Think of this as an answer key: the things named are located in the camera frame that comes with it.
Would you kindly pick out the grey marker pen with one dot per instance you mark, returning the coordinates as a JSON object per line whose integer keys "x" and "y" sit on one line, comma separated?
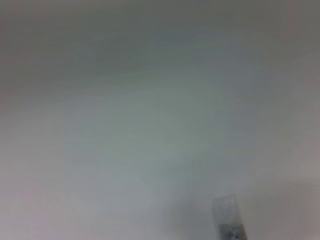
{"x": 228, "y": 215}

